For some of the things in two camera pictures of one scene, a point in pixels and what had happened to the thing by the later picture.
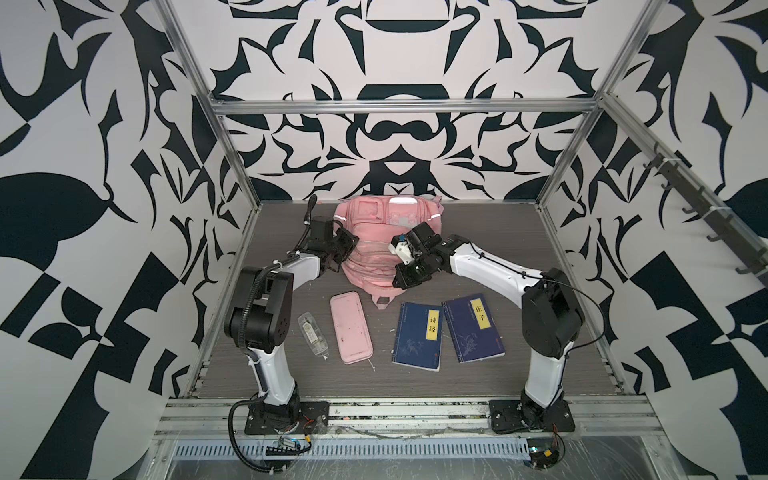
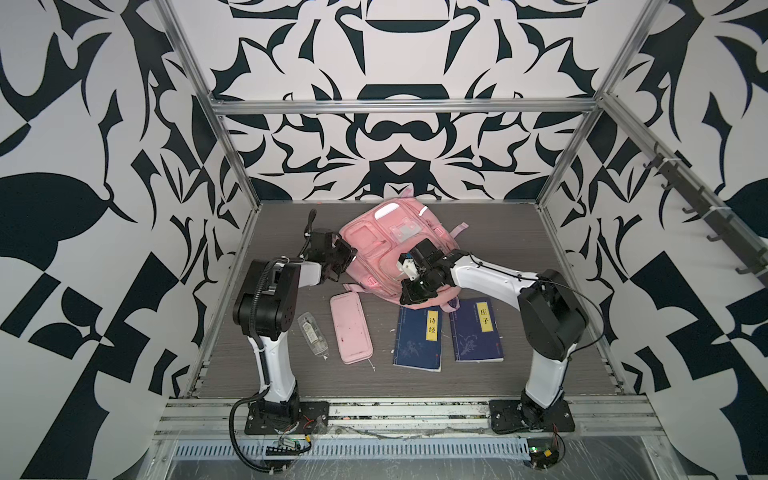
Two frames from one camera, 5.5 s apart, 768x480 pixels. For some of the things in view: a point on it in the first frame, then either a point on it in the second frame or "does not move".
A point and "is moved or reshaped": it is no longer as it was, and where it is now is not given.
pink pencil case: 352,327 does not move
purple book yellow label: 472,329 does not move
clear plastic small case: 313,334 does not move
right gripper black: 404,281 to 409,297
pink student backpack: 376,220 is moved or reshaped
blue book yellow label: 418,336 does not move
